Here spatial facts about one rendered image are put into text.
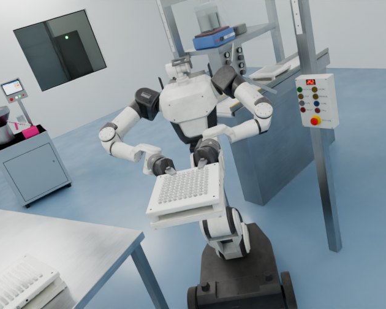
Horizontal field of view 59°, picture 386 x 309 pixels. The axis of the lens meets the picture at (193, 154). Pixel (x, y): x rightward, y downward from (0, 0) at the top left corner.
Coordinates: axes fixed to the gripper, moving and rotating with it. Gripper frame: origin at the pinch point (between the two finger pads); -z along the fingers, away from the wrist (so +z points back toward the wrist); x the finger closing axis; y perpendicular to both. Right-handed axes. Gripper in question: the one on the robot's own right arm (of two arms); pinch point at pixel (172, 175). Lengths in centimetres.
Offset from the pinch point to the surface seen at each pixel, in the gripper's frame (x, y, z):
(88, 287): 18.5, 43.7, -11.0
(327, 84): -6, -84, 1
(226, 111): 17, -76, 88
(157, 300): 52, 24, 3
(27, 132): 20, 56, 308
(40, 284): 11, 56, -7
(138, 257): 27.1, 23.8, 2.7
